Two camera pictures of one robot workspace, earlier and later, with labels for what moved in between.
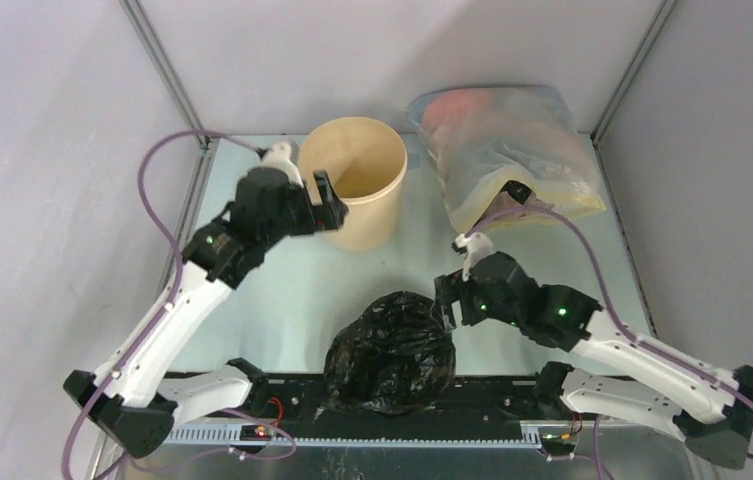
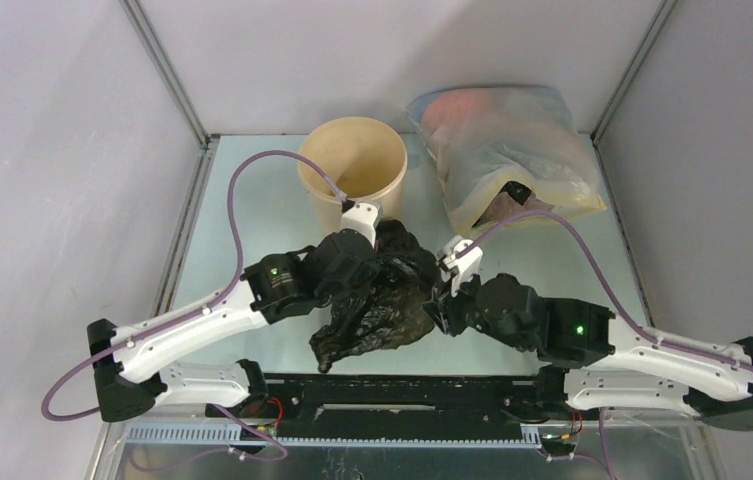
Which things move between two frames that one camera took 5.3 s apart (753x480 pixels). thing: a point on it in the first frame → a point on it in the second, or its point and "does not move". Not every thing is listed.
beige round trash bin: (364, 159) does not move
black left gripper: (327, 217) → (365, 280)
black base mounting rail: (482, 409) does not move
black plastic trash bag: (398, 359) → (386, 309)
